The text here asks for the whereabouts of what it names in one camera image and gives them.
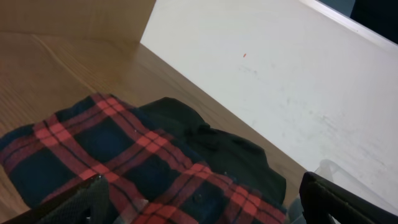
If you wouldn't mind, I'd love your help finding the red navy plaid shirt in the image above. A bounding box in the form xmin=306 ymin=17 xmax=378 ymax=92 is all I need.
xmin=1 ymin=93 xmax=286 ymax=223

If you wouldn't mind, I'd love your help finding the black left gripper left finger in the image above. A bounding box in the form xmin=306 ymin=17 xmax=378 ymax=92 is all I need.
xmin=4 ymin=175 xmax=109 ymax=224

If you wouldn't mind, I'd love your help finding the black folded shirt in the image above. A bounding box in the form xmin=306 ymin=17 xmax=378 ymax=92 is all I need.
xmin=140 ymin=97 xmax=286 ymax=204

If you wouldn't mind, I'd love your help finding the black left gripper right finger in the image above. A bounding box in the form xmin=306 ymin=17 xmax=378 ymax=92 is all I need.
xmin=299 ymin=172 xmax=397 ymax=224

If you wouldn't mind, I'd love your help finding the clear plastic storage container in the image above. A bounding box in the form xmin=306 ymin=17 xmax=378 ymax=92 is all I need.
xmin=285 ymin=160 xmax=397 ymax=224

